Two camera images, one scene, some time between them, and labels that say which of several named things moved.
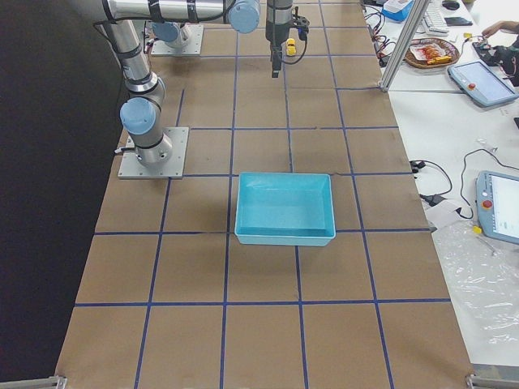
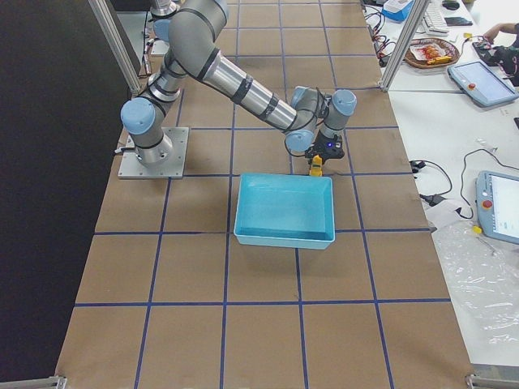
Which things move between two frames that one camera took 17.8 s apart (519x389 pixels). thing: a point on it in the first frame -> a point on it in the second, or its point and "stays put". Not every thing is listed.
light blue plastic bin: (285, 208) stays put
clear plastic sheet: (482, 276) stays put
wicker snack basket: (428, 53) stays put
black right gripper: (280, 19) -> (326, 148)
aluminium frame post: (409, 32) stays put
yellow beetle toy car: (290, 49) -> (316, 166)
